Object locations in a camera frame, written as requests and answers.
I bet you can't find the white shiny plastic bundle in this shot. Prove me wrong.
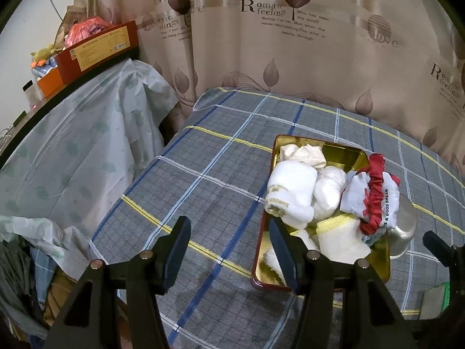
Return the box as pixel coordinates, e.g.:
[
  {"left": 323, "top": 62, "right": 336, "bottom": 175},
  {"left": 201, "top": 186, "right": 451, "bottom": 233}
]
[{"left": 313, "top": 165, "right": 347, "bottom": 221}]

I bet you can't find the red plastic bag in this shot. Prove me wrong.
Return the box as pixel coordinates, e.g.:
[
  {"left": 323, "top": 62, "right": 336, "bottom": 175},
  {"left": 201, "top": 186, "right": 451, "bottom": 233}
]
[{"left": 65, "top": 17, "right": 113, "bottom": 48}]

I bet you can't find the white fluffy slipper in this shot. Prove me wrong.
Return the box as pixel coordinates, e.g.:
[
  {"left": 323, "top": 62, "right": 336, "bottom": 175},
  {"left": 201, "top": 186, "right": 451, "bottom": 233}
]
[{"left": 262, "top": 228, "right": 321, "bottom": 286}]

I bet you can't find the white green plastic cover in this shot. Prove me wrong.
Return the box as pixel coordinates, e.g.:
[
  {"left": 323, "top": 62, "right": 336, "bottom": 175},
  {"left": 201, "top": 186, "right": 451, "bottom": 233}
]
[{"left": 1, "top": 60, "right": 177, "bottom": 279}]

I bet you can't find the yellow edged white cloth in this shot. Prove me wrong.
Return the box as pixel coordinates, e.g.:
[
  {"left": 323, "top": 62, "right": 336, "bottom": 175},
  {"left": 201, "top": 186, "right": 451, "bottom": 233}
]
[{"left": 316, "top": 213, "right": 371, "bottom": 265}]

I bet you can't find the stainless steel bowl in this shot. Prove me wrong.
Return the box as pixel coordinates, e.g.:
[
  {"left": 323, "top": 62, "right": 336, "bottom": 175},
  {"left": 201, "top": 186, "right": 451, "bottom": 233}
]
[{"left": 387, "top": 195, "right": 417, "bottom": 259}]

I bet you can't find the red white satin cap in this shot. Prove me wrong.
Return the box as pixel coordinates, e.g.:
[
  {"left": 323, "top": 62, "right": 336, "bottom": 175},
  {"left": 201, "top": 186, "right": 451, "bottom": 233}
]
[{"left": 340, "top": 154, "right": 400, "bottom": 236}]

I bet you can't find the light blue fluffy towel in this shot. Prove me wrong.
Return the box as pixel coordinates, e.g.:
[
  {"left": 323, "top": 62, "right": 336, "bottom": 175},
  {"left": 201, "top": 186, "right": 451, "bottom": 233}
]
[{"left": 362, "top": 229, "right": 386, "bottom": 247}]

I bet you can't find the red yellow cardboard box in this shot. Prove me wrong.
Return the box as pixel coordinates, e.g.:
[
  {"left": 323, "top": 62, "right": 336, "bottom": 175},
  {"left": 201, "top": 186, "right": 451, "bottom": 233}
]
[{"left": 56, "top": 21, "right": 139, "bottom": 85}]

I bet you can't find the grey plaid tablecloth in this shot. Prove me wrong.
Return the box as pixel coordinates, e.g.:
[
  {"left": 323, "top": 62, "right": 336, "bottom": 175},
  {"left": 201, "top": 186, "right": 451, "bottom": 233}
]
[{"left": 91, "top": 88, "right": 464, "bottom": 348}]

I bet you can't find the white embroidered hotel towel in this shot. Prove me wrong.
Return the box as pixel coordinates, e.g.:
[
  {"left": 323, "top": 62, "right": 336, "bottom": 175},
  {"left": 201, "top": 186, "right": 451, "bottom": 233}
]
[{"left": 264, "top": 160, "right": 318, "bottom": 230}]

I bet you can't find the green tissue pack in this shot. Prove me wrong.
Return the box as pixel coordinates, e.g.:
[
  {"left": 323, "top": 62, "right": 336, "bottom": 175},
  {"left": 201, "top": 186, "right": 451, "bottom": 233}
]
[{"left": 419, "top": 282, "right": 450, "bottom": 320}]

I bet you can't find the cream satin cloth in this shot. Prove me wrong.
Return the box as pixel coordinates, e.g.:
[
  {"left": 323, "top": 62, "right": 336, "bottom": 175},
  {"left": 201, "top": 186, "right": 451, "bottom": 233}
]
[{"left": 279, "top": 144, "right": 326, "bottom": 169}]

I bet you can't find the beige leaf print curtain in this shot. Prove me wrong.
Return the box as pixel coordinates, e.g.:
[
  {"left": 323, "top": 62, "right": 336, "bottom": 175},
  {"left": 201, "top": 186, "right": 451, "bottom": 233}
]
[{"left": 74, "top": 0, "right": 464, "bottom": 171}]

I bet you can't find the orange box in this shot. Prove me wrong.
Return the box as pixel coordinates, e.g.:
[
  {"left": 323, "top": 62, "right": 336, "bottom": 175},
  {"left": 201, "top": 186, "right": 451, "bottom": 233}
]
[{"left": 37, "top": 67, "right": 67, "bottom": 99}]

